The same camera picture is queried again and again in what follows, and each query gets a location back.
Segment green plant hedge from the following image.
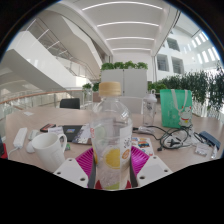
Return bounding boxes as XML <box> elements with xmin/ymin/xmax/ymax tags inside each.
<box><xmin>148</xmin><ymin>64</ymin><xmax>224</xmax><ymax>113</ymax></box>

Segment clear white-lidded shaker bottle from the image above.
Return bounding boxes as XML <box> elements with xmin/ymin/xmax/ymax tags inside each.
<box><xmin>142</xmin><ymin>93</ymin><xmax>158</xmax><ymax>127</ymax></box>

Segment white computer mouse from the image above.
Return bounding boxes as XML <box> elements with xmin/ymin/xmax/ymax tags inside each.
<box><xmin>25</xmin><ymin>139</ymin><xmax>36</xmax><ymax>154</ymax></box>

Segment green tote bag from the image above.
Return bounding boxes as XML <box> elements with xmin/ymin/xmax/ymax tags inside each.
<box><xmin>159</xmin><ymin>88</ymin><xmax>194</xmax><ymax>129</ymax></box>

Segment ceiling light strips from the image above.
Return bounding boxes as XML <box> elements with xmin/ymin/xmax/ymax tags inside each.
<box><xmin>81</xmin><ymin>0</ymin><xmax>164</xmax><ymax>53</ymax></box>

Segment white ceramic mug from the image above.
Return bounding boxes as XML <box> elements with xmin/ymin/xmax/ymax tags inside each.
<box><xmin>31</xmin><ymin>132</ymin><xmax>68</xmax><ymax>174</ymax></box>

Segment white power strip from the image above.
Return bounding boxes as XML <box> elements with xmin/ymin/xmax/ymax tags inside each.
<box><xmin>12</xmin><ymin>127</ymin><xmax>29</xmax><ymax>150</ymax></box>

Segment white cabinet topped with plants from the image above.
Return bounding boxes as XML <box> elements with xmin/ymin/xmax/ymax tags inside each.
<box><xmin>99</xmin><ymin>60</ymin><xmax>149</xmax><ymax>99</ymax></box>

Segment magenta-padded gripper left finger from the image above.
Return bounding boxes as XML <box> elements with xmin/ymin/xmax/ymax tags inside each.
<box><xmin>53</xmin><ymin>147</ymin><xmax>98</xmax><ymax>190</ymax></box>

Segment tangled black cables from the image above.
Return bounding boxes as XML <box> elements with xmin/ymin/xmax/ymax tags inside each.
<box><xmin>132</xmin><ymin>124</ymin><xmax>201</xmax><ymax>152</ymax></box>

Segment clear yellow-capped drink bottle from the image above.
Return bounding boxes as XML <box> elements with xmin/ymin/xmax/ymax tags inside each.
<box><xmin>89</xmin><ymin>81</ymin><xmax>134</xmax><ymax>191</ymax></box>

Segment small clear plastic packet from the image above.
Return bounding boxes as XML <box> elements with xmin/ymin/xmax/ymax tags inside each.
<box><xmin>209</xmin><ymin>145</ymin><xmax>219</xmax><ymax>160</ymax></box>

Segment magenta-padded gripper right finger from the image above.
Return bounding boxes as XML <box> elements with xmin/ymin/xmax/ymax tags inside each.
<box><xmin>128</xmin><ymin>145</ymin><xmax>174</xmax><ymax>188</ymax></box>

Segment black chair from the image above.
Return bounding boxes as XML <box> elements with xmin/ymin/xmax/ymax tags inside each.
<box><xmin>59</xmin><ymin>97</ymin><xmax>81</xmax><ymax>110</ymax></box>

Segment dark blue flat case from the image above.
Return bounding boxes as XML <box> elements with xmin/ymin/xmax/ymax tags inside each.
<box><xmin>198</xmin><ymin>130</ymin><xmax>222</xmax><ymax>150</ymax></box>

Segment small black and red box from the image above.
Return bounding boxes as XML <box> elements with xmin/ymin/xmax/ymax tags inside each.
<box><xmin>39</xmin><ymin>123</ymin><xmax>57</xmax><ymax>133</ymax></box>

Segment small grey-white oval device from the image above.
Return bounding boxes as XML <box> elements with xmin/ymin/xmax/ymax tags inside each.
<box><xmin>28</xmin><ymin>129</ymin><xmax>40</xmax><ymax>141</ymax></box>

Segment white chair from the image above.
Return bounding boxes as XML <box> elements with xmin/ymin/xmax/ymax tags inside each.
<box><xmin>118</xmin><ymin>95</ymin><xmax>144</xmax><ymax>115</ymax></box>

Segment small white packet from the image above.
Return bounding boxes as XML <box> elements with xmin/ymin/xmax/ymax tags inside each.
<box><xmin>194</xmin><ymin>142</ymin><xmax>211</xmax><ymax>157</ymax></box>

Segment planter with green plants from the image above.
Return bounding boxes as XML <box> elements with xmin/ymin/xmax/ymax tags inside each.
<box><xmin>82</xmin><ymin>82</ymin><xmax>101</xmax><ymax>103</ymax></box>

